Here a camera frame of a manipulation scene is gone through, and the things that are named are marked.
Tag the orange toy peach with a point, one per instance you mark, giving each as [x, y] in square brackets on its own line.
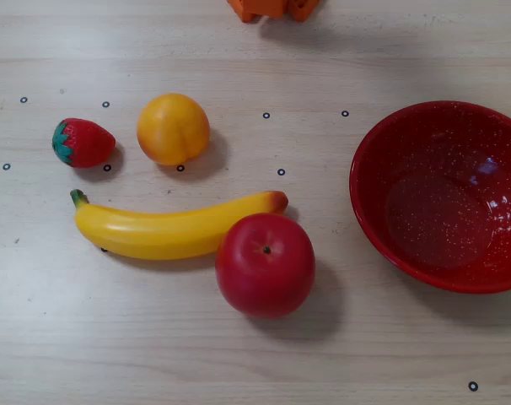
[173, 128]

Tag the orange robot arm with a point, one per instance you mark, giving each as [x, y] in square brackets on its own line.
[272, 6]

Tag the red speckled enamel bowl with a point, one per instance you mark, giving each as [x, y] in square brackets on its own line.
[428, 211]

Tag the red toy apple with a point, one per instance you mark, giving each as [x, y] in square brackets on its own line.
[264, 274]

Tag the yellow toy banana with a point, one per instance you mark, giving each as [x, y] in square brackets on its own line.
[154, 236]

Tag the red toy strawberry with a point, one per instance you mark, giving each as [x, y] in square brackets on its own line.
[89, 143]

